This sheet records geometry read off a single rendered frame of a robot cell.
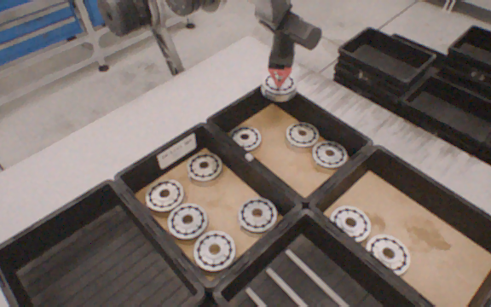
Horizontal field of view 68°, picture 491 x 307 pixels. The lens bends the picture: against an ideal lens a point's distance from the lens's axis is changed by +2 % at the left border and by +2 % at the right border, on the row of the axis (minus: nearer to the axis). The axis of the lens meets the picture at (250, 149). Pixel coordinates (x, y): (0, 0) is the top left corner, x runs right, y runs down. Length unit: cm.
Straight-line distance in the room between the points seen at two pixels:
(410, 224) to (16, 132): 233
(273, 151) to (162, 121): 50
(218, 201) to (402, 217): 50
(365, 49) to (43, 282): 186
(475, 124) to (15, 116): 271
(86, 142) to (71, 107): 132
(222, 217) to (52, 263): 42
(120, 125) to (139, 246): 60
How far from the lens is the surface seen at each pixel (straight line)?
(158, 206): 99
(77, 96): 280
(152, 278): 94
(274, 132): 117
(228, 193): 102
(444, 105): 218
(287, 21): 93
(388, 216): 105
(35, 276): 104
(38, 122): 272
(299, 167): 108
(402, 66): 216
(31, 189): 137
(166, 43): 176
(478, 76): 222
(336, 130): 111
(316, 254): 95
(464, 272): 105
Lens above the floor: 168
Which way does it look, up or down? 50 degrees down
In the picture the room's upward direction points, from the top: straight up
